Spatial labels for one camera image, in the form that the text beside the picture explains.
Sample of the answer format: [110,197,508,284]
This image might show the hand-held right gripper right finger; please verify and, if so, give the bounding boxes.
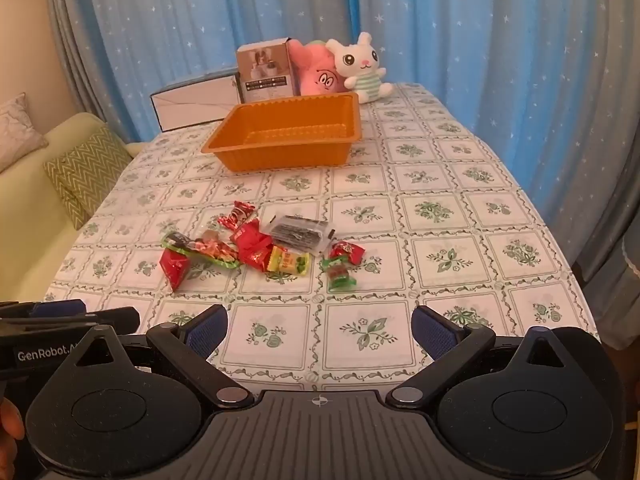
[387,304,571,410]

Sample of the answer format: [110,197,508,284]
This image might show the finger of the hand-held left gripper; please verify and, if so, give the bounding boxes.
[0,306,141,337]
[0,299,87,319]

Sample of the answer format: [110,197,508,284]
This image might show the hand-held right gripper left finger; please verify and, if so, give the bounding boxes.
[75,304,256,410]

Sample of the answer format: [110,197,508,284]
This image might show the red square snack packet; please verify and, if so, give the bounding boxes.
[159,247,193,293]

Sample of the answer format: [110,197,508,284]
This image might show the green-edged colourful snack packet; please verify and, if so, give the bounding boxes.
[161,231,242,270]

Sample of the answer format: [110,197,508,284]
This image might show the red pillow snack packet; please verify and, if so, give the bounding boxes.
[234,220,275,273]

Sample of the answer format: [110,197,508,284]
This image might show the yellow candy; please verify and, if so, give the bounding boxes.
[266,247,312,277]

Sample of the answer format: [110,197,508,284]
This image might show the green-ended candy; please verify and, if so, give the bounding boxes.
[322,256,359,293]

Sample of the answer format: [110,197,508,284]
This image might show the red and green candy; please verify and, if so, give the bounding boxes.
[327,241,366,266]

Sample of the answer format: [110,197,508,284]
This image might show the dark red twist-wrapped candy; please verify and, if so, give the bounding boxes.
[219,201,257,233]

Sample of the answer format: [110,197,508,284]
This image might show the clear packet of dark snack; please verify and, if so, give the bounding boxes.
[269,215,336,257]

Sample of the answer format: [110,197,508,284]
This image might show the orange plastic tray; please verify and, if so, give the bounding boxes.
[201,91,363,172]

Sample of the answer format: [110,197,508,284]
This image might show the person's left hand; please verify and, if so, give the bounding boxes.
[0,399,26,456]

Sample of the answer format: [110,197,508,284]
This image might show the cream sofa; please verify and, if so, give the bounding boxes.
[0,110,146,306]

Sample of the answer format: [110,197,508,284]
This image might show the green chevron pillow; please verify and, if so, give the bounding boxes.
[42,126,133,231]

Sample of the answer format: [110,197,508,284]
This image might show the grey patterned pillow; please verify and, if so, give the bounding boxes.
[0,92,50,173]

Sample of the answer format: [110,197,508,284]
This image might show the grey curtain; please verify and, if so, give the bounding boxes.
[42,0,148,143]
[572,150,640,311]

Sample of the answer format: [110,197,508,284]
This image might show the white flat cardboard box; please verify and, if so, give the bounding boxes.
[150,72,241,133]

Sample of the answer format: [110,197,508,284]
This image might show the brown printed product box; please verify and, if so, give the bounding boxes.
[236,37,301,105]

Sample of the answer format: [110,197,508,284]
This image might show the pink star plush toy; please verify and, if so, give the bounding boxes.
[289,40,351,97]

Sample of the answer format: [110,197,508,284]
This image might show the white rabbit plush toy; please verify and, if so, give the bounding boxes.
[325,31,393,105]

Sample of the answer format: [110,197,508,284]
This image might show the blue star-print curtain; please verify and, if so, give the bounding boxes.
[85,0,640,271]

